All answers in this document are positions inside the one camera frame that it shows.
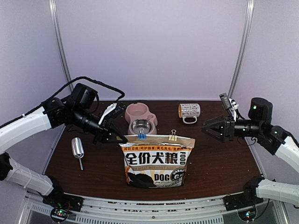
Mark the dog food bag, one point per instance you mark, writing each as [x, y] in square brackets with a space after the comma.
[157, 161]

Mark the blue binder clip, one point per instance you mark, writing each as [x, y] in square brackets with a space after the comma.
[141, 134]

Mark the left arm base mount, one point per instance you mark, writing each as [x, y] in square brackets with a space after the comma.
[63, 207]

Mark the pink double pet bowl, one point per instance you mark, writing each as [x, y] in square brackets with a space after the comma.
[140, 111]

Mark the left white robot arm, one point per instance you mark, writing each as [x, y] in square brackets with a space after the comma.
[71, 110]

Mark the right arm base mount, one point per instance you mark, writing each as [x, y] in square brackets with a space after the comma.
[236, 203]

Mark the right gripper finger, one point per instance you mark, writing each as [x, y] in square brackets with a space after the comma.
[215, 133]
[217, 121]

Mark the right aluminium frame post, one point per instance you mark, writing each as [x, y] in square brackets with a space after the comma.
[242, 49]

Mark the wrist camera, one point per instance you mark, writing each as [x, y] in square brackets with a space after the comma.
[112, 111]
[229, 105]

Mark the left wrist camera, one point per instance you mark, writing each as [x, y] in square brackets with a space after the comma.
[112, 111]

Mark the gold binder clip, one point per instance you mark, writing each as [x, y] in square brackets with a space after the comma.
[173, 135]

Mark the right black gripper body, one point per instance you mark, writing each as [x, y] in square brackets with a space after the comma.
[231, 131]

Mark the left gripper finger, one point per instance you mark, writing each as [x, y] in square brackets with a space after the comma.
[115, 139]
[114, 130]

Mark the aluminium frame post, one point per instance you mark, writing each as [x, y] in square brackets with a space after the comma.
[59, 40]
[242, 49]

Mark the metal food scoop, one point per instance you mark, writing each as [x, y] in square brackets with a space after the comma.
[78, 150]

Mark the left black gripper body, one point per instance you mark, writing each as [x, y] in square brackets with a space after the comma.
[100, 133]

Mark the white patterned mug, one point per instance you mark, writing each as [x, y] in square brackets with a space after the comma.
[189, 113]

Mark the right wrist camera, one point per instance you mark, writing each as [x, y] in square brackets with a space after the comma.
[229, 105]

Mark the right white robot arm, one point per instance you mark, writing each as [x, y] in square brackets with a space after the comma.
[276, 140]

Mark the left aluminium frame post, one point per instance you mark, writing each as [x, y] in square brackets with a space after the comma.
[59, 40]

